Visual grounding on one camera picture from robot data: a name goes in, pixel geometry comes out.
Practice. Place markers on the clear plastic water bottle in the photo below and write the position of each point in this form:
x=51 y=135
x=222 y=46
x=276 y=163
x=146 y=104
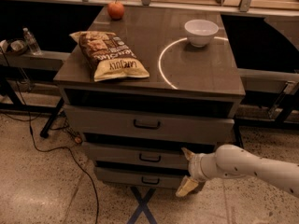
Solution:
x=31 y=42

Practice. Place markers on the grey drawer cabinet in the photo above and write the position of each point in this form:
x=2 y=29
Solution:
x=183 y=80

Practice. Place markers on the grey bench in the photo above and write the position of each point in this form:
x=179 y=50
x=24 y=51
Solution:
x=27 y=86
x=271 y=101

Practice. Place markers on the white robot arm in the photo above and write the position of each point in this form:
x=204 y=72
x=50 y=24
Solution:
x=231 y=162

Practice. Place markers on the brown yellow chip bag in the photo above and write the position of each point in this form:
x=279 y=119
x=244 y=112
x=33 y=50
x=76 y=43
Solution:
x=109 y=57

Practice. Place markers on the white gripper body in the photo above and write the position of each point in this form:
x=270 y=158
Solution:
x=195 y=168

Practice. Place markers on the grey right bench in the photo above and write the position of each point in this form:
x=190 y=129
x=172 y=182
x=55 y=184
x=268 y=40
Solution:
x=271 y=101

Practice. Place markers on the tape roll on bench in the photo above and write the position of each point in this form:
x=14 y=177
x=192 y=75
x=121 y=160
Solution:
x=13 y=46

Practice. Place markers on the grey drawer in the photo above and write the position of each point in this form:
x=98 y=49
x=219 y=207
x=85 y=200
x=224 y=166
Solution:
x=128 y=157
x=127 y=177
x=124 y=123

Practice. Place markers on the grey left bench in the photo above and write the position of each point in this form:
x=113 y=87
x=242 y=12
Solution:
x=27 y=86

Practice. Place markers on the red apple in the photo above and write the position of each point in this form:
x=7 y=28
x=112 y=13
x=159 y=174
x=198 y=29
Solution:
x=115 y=10

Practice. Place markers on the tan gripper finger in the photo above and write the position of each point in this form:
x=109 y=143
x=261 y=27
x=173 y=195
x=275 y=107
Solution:
x=187 y=185
x=187 y=153

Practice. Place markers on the white bowl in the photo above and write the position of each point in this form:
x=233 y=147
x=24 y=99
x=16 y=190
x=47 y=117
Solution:
x=200 y=32

